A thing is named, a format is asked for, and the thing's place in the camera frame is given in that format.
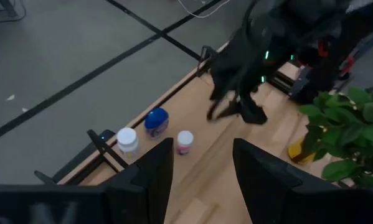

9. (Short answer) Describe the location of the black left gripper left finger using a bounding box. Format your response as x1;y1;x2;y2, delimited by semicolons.
105;138;174;224

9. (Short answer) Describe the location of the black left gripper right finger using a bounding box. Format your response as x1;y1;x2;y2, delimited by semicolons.
233;138;303;224

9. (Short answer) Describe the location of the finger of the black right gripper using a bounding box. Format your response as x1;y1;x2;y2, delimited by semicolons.
206;91;237;121
239;95;268;124

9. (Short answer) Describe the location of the white bottle blue-striped label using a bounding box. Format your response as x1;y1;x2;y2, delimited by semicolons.
116;127;139;156

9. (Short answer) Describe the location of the brown bottle yellow cap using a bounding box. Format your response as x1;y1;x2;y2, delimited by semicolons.
287;138;316;165

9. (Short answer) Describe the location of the small pink bottle white cap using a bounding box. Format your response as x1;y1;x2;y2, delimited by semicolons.
176;130;194;156

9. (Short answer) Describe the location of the blue-lid jar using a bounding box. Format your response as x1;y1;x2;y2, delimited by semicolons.
144;107;170;139

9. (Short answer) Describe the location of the green potted plant black pot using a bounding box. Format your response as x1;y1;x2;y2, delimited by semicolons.
298;86;373;189

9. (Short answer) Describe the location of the wooden shelf black metal frame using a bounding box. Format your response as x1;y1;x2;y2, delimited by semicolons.
33;45;237;187

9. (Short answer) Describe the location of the white floor cable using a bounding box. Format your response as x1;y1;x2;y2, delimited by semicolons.
176;0;231;19

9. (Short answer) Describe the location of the black aluminium table frame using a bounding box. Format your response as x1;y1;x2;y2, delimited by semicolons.
50;43;224;187

